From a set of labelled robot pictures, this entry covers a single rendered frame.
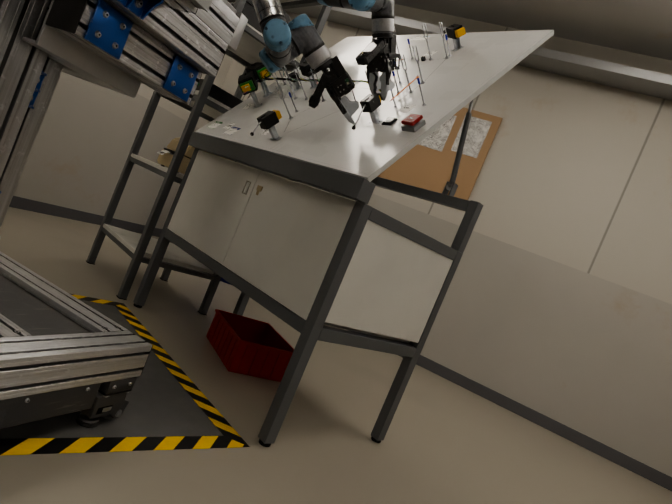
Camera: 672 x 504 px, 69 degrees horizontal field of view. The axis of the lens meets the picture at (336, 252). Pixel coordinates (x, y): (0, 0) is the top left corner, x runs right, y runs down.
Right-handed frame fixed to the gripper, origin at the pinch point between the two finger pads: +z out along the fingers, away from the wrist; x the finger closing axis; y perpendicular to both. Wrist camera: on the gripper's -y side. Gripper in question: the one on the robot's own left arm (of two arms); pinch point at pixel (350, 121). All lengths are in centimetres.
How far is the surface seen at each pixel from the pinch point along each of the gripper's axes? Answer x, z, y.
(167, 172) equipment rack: 57, -19, -92
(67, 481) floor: -96, 18, -77
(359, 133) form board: 4.1, 5.5, 0.1
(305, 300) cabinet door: -34, 34, -37
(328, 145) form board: 2.6, 3.1, -11.0
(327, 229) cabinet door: -23.2, 21.3, -21.2
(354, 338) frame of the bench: -31, 56, -33
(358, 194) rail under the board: -28.7, 15.2, -5.9
